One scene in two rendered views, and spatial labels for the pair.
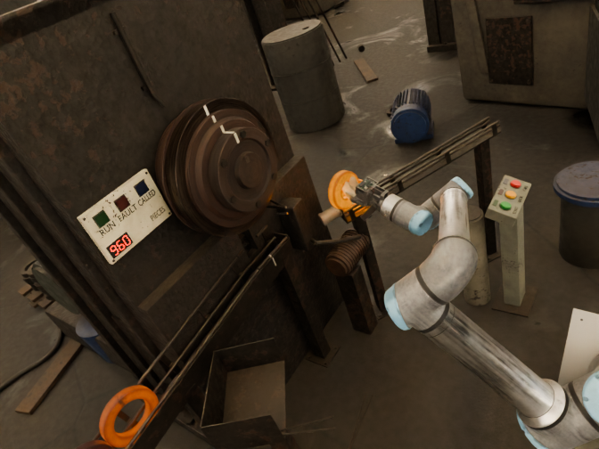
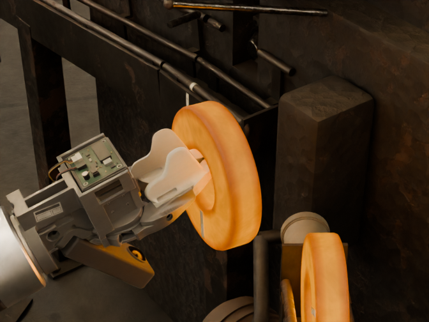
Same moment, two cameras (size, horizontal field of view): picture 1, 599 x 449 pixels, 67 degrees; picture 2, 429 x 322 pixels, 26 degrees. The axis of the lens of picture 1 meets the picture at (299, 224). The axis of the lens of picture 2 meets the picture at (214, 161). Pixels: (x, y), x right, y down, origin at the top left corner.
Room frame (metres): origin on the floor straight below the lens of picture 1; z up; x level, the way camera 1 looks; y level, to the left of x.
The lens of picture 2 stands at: (1.62, -0.98, 1.40)
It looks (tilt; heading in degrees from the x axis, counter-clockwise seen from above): 35 degrees down; 98
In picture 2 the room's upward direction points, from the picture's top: straight up
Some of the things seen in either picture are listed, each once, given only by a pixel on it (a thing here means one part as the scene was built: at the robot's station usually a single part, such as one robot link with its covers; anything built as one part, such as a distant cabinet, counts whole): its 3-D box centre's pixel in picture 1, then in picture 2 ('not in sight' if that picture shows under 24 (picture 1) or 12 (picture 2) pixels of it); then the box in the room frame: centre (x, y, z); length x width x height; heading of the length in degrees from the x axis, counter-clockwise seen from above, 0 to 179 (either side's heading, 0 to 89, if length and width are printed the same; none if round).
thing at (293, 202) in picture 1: (296, 224); (322, 172); (1.63, 0.01, 0.68); 0.11 x 0.08 x 0.24; 44
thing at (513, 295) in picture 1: (512, 249); not in sight; (1.40, -0.83, 0.31); 0.24 x 0.16 x 0.62; 134
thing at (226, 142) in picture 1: (245, 169); not in sight; (1.38, 0.10, 1.11); 0.28 x 0.06 x 0.28; 134
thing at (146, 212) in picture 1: (128, 216); not in sight; (1.30, 0.49, 1.15); 0.26 x 0.02 x 0.18; 134
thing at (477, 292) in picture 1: (472, 257); not in sight; (1.49, -0.69, 0.26); 0.12 x 0.12 x 0.52
